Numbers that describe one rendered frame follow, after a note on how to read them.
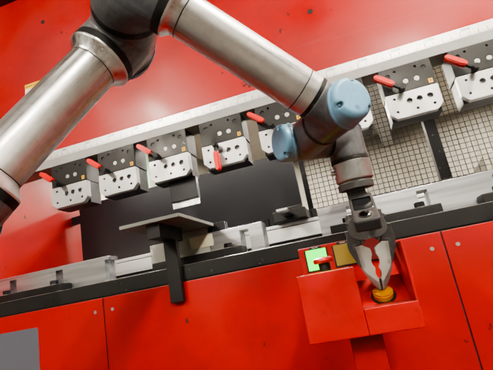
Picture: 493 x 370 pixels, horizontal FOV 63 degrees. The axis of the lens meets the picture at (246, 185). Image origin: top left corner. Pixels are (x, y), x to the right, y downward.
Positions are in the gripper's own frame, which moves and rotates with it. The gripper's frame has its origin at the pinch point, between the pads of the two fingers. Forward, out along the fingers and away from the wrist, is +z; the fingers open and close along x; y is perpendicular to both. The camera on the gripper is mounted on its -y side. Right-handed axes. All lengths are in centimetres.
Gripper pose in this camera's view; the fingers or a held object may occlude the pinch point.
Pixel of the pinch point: (381, 283)
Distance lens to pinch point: 82.8
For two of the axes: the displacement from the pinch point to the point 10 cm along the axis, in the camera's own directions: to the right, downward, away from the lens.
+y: 2.1, 1.2, 9.7
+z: 2.0, 9.7, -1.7
